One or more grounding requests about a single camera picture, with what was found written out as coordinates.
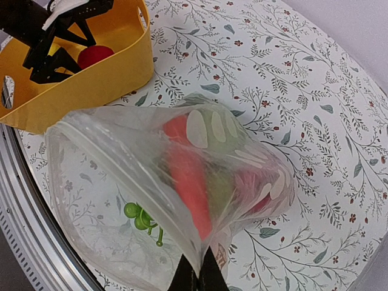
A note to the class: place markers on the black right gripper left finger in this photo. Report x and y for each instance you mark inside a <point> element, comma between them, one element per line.
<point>184,278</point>

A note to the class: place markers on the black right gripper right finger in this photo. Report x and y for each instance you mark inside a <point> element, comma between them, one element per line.
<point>210,276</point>

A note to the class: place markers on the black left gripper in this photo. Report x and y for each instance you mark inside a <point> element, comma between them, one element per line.
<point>23,20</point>

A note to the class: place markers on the red toy apple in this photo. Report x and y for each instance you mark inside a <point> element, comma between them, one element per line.
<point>93,54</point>

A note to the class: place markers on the green toy grapes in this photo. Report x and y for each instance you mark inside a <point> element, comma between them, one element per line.
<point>143,221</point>

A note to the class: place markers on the green toy broccoli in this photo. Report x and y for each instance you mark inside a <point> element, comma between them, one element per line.
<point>220,188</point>

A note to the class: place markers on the clear zip top bag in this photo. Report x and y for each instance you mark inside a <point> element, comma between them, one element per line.
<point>102,158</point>

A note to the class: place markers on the red toy tomato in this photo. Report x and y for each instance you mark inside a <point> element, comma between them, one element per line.
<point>255,190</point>

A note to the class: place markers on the orange toy carrot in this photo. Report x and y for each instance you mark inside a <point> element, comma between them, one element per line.
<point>187,171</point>

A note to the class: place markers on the yellow toy lemon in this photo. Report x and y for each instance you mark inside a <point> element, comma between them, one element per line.
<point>53,49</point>

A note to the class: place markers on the yellow plastic basket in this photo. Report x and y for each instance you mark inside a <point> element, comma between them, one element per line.
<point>34,107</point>

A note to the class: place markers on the floral tablecloth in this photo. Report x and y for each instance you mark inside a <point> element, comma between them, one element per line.
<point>294,88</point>

